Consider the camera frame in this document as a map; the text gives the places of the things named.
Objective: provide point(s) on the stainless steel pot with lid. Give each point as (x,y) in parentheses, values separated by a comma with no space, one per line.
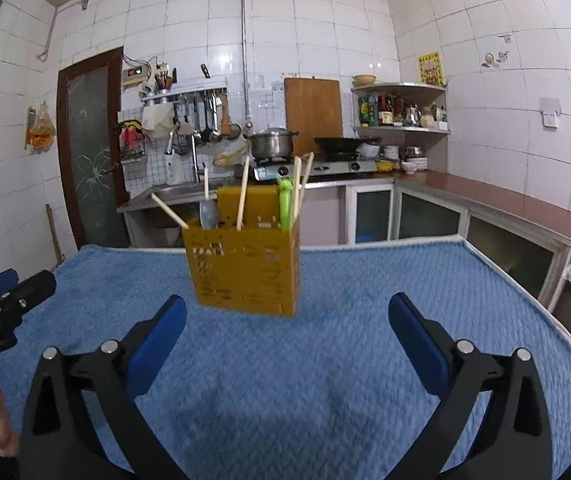
(272,143)

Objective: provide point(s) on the dark framed glass door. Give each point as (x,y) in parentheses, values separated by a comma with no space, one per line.
(93,182)

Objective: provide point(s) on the stainless gas stove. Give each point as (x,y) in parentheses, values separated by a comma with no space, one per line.
(270,171)

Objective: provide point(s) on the wall utensil rack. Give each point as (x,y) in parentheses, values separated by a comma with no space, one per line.
(185,87)

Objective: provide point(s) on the metal spoon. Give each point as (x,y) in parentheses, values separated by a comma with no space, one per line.
(209,215)

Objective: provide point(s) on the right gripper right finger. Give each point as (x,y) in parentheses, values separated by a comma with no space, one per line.
(514,438)

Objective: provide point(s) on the beige bowl on shelf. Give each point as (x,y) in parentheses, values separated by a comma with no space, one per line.
(364,80)

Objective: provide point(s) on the black wok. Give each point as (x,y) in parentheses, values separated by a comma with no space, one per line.
(344,146)

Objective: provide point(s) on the vertical metal pipe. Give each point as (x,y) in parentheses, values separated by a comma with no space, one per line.
(246,82)

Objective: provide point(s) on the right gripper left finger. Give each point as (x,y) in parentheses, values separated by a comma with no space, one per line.
(59,440)

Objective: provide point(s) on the stainless steel sink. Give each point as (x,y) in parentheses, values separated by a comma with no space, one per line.
(185,190)

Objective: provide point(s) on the corner shelf unit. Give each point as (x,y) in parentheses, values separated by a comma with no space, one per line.
(411,115)

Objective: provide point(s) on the wooden cutting board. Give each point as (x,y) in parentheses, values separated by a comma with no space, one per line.
(313,109)

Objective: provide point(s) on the green handled utensil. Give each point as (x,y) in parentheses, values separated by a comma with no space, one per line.
(286,189)

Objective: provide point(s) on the chrome faucet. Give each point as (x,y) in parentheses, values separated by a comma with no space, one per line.
(179,146)

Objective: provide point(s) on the hanging plastic bag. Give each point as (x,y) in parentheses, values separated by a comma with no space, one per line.
(40,130)

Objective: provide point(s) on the yellow wall poster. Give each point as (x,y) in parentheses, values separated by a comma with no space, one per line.
(430,69)

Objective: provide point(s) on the glass cabinet door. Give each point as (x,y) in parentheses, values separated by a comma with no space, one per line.
(369,213)

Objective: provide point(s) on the yellow perforated utensil holder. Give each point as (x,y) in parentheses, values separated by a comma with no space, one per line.
(248,263)

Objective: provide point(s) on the blue textured towel mat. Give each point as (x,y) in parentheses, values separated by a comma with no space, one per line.
(327,394)

